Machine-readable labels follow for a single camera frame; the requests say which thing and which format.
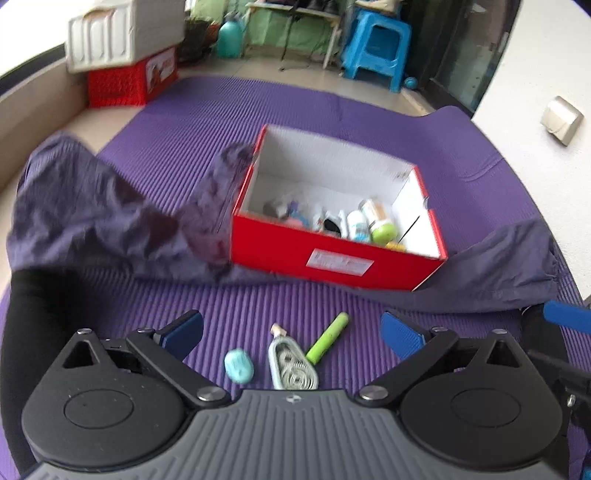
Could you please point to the black plastic basket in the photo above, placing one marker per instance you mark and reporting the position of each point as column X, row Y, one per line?
column 200, row 35

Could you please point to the red plastic crate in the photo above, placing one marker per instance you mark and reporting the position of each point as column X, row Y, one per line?
column 133, row 85

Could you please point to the pink blue toy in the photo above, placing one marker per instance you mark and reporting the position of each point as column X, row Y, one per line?
column 296, row 216

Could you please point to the purple foam mat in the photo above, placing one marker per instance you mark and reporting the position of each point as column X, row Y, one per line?
column 243, row 292

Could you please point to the green curtain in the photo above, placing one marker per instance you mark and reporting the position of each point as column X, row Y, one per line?
column 268, row 28

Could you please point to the teal oval eraser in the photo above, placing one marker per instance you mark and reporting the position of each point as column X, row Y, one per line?
column 238, row 366

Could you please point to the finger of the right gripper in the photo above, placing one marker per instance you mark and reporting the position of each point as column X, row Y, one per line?
column 569, row 316

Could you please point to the white spray bottle blue label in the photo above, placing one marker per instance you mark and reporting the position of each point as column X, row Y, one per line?
column 358, row 227

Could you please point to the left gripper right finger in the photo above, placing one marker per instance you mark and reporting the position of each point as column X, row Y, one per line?
column 422, row 354

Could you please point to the red cardboard box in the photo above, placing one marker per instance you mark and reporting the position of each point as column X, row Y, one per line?
column 314, row 169

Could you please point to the blue ball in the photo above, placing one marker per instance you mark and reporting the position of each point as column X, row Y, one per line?
column 411, row 83

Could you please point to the purple-grey cloth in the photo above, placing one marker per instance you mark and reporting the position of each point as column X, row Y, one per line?
column 73, row 210

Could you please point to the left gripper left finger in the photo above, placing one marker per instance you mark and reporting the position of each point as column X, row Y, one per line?
column 162, row 352

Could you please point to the beige wall switch box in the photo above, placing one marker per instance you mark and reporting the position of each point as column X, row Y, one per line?
column 562, row 120

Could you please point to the white sunglasses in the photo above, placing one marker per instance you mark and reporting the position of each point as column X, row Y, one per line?
column 336, row 224

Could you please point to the teal detergent bottle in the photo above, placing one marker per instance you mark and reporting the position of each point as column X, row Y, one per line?
column 230, row 36

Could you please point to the blue plastic stool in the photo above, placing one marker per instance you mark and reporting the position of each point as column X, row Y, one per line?
column 379, row 44

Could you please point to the grey correction tape dispenser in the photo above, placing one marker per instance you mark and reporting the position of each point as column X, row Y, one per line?
column 289, row 368

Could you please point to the green marker pen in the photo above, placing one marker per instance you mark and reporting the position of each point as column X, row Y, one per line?
column 328, row 338

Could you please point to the small white tube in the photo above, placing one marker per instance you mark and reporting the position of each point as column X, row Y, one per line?
column 317, row 218

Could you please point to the silver binder clip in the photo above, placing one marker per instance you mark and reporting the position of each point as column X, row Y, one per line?
column 277, row 208

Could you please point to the white plastic crate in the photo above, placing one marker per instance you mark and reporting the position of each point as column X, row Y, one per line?
column 120, row 33

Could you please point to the yellow small box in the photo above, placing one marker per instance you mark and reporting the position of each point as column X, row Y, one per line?
column 396, row 246

